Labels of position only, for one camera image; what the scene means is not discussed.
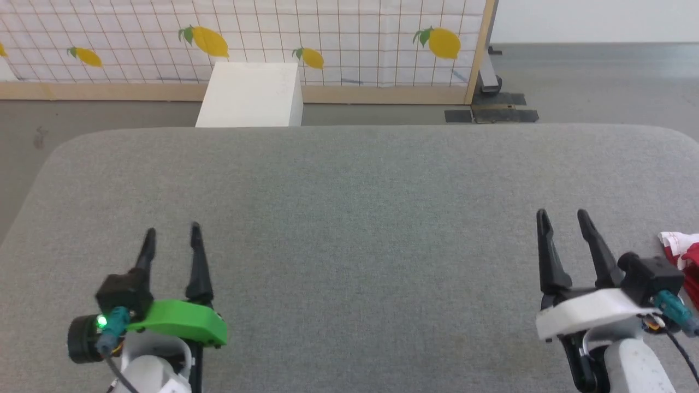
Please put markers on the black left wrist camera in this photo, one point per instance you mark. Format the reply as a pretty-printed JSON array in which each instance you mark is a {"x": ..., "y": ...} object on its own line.
[{"x": 123, "y": 295}]

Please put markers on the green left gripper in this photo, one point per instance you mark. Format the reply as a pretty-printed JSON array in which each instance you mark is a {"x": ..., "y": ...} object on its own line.
[{"x": 180, "y": 322}]

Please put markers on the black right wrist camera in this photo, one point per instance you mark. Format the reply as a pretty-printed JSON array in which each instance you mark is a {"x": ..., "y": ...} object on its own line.
[{"x": 650, "y": 278}]

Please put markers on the lemon print partition screen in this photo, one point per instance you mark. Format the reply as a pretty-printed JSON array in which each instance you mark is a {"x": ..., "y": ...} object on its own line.
[{"x": 355, "y": 43}]

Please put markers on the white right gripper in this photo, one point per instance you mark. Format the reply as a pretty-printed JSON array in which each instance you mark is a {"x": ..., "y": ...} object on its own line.
[{"x": 590, "y": 314}]

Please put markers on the white box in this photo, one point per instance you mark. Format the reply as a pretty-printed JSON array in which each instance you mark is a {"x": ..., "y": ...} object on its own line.
[{"x": 251, "y": 95}]

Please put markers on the grey fabric sofa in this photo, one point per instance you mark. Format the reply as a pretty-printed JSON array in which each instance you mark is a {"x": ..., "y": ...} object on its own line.
[{"x": 349, "y": 218}]

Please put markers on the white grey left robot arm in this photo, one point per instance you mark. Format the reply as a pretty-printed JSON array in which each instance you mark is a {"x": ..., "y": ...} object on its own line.
[{"x": 147, "y": 376}]

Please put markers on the black floor base plate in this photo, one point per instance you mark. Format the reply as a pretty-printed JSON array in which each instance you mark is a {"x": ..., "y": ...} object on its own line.
[{"x": 499, "y": 112}]

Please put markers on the red shorts with white trim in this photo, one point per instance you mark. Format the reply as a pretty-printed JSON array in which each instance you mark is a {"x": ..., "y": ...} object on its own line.
[{"x": 691, "y": 256}]

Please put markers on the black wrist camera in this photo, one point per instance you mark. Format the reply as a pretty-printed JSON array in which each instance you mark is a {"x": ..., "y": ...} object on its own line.
[
  {"x": 650, "y": 278},
  {"x": 123, "y": 295}
]

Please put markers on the grey partition support foot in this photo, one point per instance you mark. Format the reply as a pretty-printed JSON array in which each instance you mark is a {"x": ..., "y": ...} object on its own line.
[{"x": 490, "y": 73}]

